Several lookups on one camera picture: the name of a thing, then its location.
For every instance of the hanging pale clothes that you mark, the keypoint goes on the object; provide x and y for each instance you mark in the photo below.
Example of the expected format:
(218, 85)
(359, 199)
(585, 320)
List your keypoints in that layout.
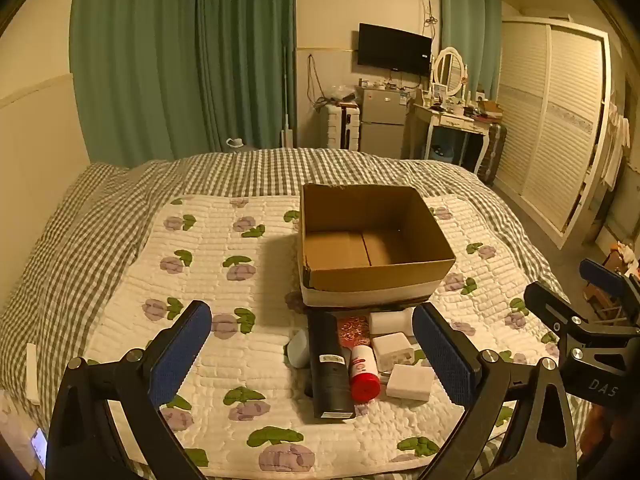
(616, 150)

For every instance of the smartphone with lit screen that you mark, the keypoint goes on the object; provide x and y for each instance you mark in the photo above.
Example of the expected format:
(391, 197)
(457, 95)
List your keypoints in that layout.
(39, 441)

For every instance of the red capped white bottle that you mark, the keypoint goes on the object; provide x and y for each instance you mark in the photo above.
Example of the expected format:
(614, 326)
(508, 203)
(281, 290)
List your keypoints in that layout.
(364, 380)

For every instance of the white kettle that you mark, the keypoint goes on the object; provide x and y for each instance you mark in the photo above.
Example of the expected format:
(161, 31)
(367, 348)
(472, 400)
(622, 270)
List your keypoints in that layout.
(235, 143)

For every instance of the wide green curtain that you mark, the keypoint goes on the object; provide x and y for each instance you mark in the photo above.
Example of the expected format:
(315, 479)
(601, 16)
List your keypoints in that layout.
(150, 60)

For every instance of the white mop pole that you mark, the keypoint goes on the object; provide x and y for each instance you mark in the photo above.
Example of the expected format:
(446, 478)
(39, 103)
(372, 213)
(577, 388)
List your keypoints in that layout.
(286, 125)

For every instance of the white louvered wardrobe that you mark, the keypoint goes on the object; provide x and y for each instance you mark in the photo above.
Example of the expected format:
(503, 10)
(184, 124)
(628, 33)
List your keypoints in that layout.
(550, 125)

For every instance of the pink box of paper clips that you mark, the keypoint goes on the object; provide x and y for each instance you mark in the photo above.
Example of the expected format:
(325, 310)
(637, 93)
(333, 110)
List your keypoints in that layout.
(352, 330)

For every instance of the dark suitcase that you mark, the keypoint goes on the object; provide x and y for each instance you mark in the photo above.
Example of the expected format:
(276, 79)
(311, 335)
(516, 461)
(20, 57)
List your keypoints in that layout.
(494, 152)

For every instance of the white wall charger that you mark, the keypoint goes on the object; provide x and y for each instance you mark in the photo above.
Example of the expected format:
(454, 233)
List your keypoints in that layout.
(392, 352)

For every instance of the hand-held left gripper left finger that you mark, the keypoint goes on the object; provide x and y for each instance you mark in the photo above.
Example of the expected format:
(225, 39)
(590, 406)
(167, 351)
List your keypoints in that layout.
(181, 355)

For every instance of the white square power adapter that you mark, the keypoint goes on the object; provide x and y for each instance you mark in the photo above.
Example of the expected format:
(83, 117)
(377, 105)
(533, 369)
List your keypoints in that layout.
(410, 382)

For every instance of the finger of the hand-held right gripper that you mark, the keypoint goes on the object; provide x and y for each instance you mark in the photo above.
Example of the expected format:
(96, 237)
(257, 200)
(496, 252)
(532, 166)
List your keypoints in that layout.
(602, 274)
(550, 305)

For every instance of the white cylindrical plug-in device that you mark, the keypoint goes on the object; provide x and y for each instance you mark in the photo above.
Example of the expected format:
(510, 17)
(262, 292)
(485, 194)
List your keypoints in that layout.
(390, 321)

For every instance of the white floral quilt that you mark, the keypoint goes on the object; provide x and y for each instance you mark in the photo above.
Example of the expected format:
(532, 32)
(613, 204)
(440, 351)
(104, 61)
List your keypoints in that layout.
(225, 240)

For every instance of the brown cardboard box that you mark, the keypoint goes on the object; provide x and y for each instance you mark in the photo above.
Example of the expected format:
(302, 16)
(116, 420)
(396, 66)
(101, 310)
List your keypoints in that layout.
(375, 272)

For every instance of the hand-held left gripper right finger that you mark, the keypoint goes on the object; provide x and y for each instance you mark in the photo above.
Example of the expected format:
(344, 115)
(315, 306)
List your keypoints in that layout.
(442, 360)

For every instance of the white dressing table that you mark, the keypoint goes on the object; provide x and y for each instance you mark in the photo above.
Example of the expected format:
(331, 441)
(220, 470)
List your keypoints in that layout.
(450, 120)

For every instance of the white oval vanity mirror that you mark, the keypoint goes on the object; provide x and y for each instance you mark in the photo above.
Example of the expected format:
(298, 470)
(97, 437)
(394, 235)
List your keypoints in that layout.
(448, 70)

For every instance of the narrow green curtain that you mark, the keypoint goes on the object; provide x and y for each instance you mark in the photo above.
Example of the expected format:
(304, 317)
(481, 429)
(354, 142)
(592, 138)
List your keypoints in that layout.
(475, 20)

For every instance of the tall black bottle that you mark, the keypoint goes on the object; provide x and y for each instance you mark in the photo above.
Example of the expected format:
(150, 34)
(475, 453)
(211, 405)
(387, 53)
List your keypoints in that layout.
(327, 385)

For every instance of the light blue earbud case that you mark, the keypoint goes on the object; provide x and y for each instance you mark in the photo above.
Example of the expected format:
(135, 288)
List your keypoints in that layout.
(298, 350)

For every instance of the grey small fridge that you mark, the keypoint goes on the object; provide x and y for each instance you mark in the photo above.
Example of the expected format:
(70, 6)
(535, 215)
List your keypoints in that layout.
(382, 120)

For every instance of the white storage cabinet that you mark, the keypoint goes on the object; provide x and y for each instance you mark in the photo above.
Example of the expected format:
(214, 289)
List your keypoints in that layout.
(337, 127)

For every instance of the black wall television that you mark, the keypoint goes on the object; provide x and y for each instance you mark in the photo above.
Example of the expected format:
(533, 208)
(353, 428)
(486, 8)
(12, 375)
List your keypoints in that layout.
(394, 50)

